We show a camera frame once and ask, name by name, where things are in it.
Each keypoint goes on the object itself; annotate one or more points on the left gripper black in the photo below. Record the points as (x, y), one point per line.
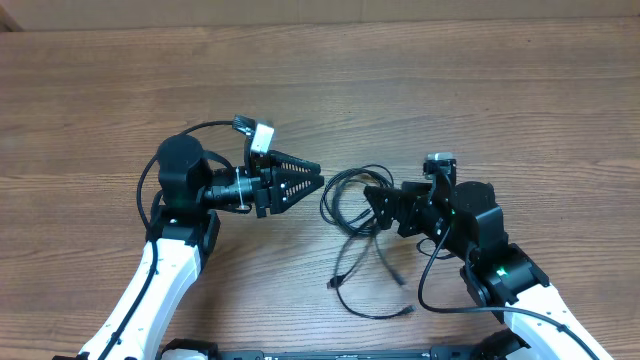
(269, 184)

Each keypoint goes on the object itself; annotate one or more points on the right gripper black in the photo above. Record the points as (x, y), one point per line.
(409, 198)

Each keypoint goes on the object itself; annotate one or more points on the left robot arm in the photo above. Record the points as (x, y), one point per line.
(182, 236)

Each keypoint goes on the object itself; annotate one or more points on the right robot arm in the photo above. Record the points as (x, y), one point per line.
(502, 279)

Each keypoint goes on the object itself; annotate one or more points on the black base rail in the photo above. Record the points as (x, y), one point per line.
(440, 352)

